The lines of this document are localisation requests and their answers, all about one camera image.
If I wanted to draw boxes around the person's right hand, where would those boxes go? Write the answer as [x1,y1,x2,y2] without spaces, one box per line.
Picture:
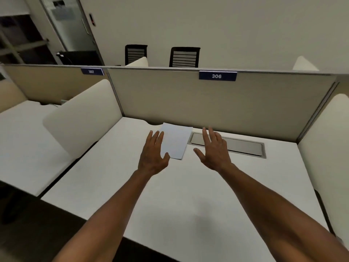
[193,127,233,173]

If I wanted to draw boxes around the person's left hand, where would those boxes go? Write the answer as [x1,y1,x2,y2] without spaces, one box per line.
[137,130,171,177]

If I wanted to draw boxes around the white papers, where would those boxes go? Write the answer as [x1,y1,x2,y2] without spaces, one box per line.
[158,122,193,160]

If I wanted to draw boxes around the person's left forearm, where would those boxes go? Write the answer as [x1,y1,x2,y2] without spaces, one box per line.
[52,170,153,262]

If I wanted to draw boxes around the person's right forearm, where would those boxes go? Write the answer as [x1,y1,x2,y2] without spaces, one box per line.
[218,163,349,262]

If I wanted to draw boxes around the white table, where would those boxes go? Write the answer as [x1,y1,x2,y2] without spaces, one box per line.
[0,100,80,197]
[41,116,330,262]

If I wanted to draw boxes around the beige cubicle partition panel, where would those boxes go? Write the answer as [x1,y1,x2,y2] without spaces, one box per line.
[107,67,338,143]
[297,75,349,142]
[2,64,123,107]

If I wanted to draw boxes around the blue number sign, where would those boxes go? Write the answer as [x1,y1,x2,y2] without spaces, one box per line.
[198,70,238,82]
[80,67,105,76]

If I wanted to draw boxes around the black monitor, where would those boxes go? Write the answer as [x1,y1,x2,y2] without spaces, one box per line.
[56,50,104,66]

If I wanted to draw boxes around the glass office door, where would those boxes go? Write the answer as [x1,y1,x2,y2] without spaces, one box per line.
[38,0,105,66]

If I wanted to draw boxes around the paper door notice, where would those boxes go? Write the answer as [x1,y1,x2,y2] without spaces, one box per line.
[52,0,76,21]

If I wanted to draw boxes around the dark glass partition window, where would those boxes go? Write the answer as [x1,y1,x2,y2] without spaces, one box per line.
[0,15,58,64]

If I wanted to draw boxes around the grey cable tray cover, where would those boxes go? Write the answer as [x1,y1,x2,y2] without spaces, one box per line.
[187,132,266,159]

